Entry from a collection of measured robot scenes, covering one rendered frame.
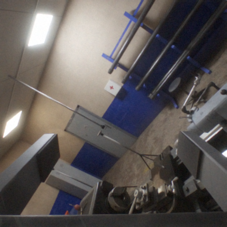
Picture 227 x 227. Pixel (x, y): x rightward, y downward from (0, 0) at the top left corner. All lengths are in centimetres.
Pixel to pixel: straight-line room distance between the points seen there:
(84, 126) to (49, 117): 117
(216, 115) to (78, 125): 434
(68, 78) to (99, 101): 105
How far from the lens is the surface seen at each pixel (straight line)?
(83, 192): 563
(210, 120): 134
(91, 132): 519
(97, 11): 418
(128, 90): 440
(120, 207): 198
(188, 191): 158
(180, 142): 17
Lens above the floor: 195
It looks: 10 degrees down
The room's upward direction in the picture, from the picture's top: 60 degrees counter-clockwise
